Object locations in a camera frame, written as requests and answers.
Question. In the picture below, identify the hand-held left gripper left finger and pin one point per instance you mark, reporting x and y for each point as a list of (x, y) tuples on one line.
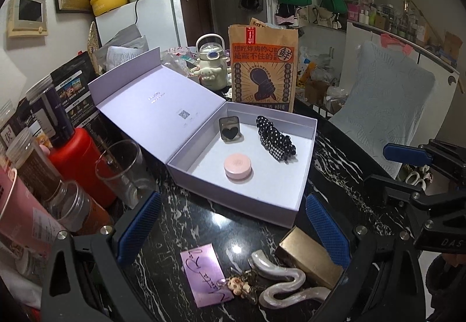
[(140, 223)]

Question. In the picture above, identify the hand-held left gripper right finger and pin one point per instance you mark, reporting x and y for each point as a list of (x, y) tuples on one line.
[(326, 231)]

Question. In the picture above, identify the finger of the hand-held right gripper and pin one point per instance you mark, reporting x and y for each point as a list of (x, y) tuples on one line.
[(389, 189), (404, 153)]

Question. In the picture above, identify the gold chocolate box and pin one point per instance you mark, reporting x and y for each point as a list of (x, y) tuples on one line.
[(305, 256)]

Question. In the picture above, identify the white pearl hair claw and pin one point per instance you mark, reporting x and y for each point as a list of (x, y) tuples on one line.
[(280, 282)]

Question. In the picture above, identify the lavender gift box with lid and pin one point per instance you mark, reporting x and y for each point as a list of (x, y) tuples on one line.
[(262, 198)]

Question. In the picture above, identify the small purple card box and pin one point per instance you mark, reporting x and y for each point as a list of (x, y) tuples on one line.
[(204, 271)]

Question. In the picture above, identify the clear hair claw bear charm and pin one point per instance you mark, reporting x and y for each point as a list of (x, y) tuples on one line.
[(236, 285)]

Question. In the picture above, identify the black white patterned scrunchie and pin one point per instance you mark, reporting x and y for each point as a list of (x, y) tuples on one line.
[(273, 136)]

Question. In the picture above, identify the pink round compact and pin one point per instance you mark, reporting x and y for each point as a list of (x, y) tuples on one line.
[(238, 165)]

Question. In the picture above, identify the smoky square case black heart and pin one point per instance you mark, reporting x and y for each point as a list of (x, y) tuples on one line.
[(229, 132)]

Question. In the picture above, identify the person's right forearm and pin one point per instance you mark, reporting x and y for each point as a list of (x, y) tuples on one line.
[(447, 278)]

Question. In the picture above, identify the clear glass cup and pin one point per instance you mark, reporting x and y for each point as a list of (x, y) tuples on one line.
[(120, 169)]

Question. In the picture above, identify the light blue leaf pattern cushion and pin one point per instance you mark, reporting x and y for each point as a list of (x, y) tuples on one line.
[(382, 96)]

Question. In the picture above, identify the clear jar orange contents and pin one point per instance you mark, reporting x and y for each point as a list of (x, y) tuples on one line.
[(72, 205)]

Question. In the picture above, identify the red canister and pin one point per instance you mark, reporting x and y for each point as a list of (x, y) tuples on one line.
[(76, 161)]

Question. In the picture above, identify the pile of plastic bags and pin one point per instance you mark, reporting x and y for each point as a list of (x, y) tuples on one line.
[(320, 74)]

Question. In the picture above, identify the clear jar brown contents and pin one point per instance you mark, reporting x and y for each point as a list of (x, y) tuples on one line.
[(36, 165)]

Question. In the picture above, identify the pink panda print paper cup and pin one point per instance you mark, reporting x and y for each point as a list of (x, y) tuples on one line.
[(22, 205)]

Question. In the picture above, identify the row of small bottles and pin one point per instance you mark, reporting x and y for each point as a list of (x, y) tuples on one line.
[(389, 21)]

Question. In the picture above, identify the clear jar purple label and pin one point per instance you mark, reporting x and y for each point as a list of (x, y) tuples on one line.
[(51, 110)]

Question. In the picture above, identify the black printed pouch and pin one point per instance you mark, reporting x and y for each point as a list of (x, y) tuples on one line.
[(76, 89)]

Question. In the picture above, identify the brown printed paper bag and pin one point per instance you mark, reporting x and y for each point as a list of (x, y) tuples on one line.
[(262, 70)]

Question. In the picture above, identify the crumpled clear plastic bag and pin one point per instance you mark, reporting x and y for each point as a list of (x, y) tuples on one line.
[(176, 59)]

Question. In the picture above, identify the cream cartoon water bottle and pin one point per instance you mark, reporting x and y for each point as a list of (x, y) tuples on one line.
[(211, 67)]

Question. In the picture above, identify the woven straw trivet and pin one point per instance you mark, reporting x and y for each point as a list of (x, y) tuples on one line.
[(95, 48)]

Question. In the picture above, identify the grey plastic bag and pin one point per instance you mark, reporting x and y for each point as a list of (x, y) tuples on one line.
[(123, 39)]

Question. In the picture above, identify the white refrigerator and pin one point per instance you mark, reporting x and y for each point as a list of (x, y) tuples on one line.
[(156, 16)]

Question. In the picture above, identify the brown door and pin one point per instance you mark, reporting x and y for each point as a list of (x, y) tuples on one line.
[(196, 8)]

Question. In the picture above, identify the beige wall intercom panel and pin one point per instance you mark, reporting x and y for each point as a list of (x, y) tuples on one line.
[(27, 14)]

